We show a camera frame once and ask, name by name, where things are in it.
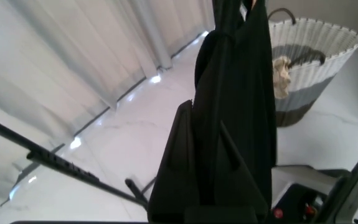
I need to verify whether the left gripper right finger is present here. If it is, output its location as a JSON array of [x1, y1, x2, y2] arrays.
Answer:
[[212, 121, 269, 223]]

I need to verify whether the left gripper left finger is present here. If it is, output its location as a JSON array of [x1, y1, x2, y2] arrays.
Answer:
[[147, 99, 200, 223]]

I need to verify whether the black garment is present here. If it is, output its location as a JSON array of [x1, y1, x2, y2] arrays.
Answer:
[[194, 0, 278, 208]]

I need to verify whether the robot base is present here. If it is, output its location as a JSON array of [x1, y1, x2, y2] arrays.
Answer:
[[270, 136, 358, 224]]

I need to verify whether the black clothes rack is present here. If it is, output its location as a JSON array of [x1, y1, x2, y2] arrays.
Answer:
[[0, 112, 157, 210]]

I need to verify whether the white laundry basket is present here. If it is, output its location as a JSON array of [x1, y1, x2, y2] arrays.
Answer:
[[267, 7, 358, 128]]

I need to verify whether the white curtain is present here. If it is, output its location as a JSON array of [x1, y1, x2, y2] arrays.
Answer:
[[0, 0, 216, 208]]

